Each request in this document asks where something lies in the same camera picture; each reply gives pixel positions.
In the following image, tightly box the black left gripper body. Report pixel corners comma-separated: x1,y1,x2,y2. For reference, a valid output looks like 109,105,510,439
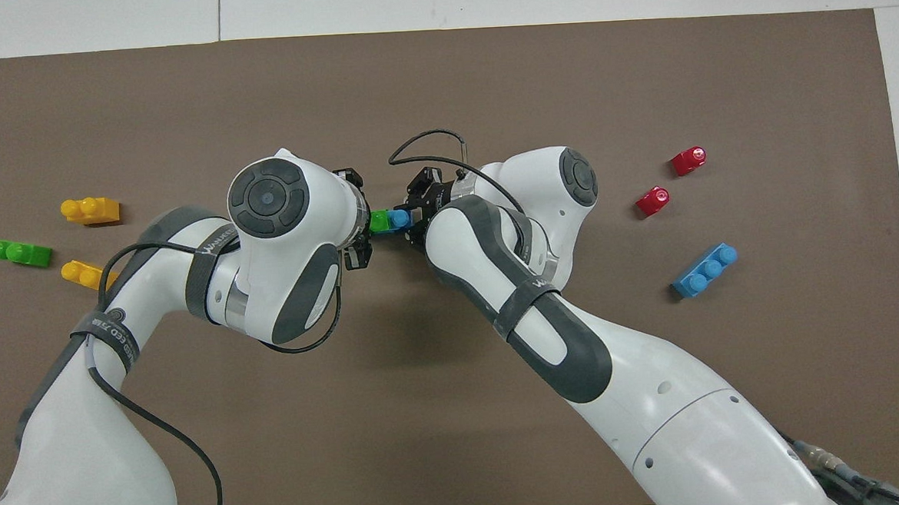
356,189,374,244

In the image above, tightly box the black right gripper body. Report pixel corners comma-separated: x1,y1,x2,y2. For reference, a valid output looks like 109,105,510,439
413,177,464,226

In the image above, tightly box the red one-stud block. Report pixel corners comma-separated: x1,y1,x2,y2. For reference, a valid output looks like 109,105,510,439
671,146,708,178
635,185,672,219

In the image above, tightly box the yellow two-stud block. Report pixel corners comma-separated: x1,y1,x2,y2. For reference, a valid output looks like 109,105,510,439
61,257,120,293
61,195,121,227

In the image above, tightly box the brown table mat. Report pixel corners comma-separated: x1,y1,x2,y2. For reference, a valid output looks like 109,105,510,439
0,4,899,505

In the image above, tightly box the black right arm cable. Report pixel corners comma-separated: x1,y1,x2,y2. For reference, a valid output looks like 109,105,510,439
387,125,529,225

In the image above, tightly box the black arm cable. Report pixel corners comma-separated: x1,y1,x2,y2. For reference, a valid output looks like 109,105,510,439
80,231,353,505
387,125,529,225

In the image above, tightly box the black velcro cable strap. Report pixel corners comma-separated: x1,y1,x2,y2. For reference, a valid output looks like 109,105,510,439
489,274,564,340
181,225,244,325
69,306,141,373

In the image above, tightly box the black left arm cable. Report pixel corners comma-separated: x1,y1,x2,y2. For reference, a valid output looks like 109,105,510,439
80,231,353,505

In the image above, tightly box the grey connector cable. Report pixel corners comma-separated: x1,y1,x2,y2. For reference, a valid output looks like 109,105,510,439
782,429,899,505

